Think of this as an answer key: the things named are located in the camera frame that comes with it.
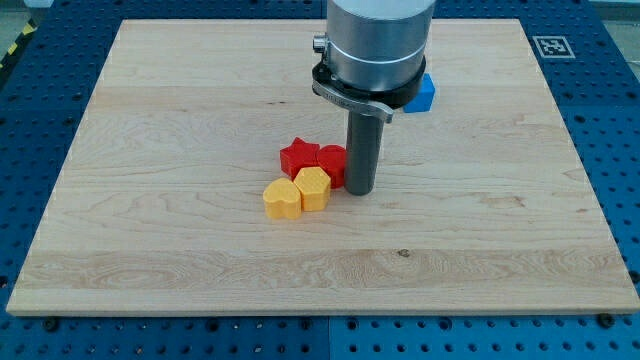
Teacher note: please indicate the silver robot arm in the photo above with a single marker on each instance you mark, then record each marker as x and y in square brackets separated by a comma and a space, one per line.
[372, 54]

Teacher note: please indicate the yellow hexagon block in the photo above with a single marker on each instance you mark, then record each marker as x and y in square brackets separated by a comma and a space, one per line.
[315, 188]

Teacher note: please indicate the red round block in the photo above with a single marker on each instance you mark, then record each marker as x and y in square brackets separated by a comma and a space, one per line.
[332, 159]

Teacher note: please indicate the red star block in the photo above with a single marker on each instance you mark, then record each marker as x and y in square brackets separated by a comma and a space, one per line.
[298, 155]

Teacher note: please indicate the yellow heart block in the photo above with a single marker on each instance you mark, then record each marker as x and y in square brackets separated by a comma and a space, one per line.
[282, 199]

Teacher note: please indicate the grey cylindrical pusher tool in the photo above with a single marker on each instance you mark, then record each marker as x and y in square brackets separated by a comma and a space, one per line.
[364, 135]

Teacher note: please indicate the blue cube block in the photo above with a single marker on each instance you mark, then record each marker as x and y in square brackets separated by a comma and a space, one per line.
[423, 100]

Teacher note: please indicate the wooden board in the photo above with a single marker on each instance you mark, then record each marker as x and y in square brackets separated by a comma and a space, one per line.
[480, 206]

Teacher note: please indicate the fiducial marker tag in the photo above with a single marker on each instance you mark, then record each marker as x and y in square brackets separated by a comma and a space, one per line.
[553, 47]

